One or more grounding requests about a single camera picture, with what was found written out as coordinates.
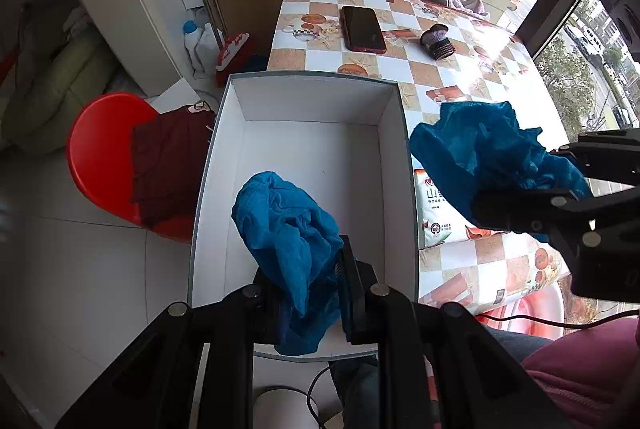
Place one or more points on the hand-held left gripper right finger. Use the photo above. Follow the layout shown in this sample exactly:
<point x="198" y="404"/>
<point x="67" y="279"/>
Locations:
<point x="357" y="294"/>

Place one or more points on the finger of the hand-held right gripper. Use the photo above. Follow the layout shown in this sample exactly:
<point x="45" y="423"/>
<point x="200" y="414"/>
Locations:
<point x="525" y="209"/>
<point x="610" y="156"/>

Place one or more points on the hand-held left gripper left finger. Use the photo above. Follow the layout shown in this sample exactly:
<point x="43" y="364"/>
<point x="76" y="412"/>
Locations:
<point x="260" y="314"/>

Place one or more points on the blue cloth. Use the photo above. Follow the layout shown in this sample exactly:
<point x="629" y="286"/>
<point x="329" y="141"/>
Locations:
<point x="475" y="149"/>
<point x="285" y="229"/>

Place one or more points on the white cardboard box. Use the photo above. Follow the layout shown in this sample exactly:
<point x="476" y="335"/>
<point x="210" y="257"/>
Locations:
<point x="310" y="149"/>

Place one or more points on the purple black knitted sock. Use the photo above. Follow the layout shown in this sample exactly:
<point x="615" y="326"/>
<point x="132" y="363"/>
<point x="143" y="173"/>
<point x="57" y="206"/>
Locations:
<point x="439" y="41"/>

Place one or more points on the person's right forearm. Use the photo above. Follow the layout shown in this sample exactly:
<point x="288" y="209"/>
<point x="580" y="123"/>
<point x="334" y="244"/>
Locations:
<point x="585" y="374"/>

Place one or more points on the white green tissue packet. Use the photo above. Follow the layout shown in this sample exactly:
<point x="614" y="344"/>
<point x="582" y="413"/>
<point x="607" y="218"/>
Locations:
<point x="435" y="219"/>

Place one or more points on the person's leg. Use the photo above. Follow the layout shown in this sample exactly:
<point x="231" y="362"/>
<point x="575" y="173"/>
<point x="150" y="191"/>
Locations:
<point x="355" y="389"/>

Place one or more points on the white round object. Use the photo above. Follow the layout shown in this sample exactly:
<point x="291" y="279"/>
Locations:
<point x="285" y="409"/>

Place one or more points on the checkered printed tablecloth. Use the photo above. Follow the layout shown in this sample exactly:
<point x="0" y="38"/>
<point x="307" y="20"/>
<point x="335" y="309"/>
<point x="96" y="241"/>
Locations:
<point x="425" y="74"/>

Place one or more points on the maroon cloth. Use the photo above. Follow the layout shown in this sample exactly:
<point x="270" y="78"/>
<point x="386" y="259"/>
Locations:
<point x="165" y="159"/>

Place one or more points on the lavender towel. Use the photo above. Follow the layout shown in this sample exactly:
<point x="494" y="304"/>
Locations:
<point x="470" y="5"/>

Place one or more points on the red plastic stool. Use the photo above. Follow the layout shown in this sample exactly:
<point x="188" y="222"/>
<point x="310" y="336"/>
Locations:
<point x="95" y="149"/>

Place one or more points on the white paper sheet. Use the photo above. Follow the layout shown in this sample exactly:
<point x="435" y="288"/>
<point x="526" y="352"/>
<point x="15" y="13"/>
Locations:
<point x="175" y="96"/>

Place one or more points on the black smartphone red case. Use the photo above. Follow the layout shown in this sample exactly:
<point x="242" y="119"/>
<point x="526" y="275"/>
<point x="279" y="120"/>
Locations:
<point x="362" y="29"/>

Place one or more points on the red mop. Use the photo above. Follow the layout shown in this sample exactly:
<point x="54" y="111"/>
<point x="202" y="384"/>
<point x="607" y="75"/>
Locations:
<point x="232" y="51"/>

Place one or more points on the white plastic bottle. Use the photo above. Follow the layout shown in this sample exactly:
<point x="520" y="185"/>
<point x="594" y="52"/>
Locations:
<point x="207" y="46"/>

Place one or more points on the white bottle blue cap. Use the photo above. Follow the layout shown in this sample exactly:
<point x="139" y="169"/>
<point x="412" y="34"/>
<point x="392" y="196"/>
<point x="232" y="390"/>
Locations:
<point x="190" y="41"/>

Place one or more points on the pale green bedding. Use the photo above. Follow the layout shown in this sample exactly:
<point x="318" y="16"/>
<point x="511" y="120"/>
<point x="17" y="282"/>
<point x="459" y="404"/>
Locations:
<point x="60" y="84"/>

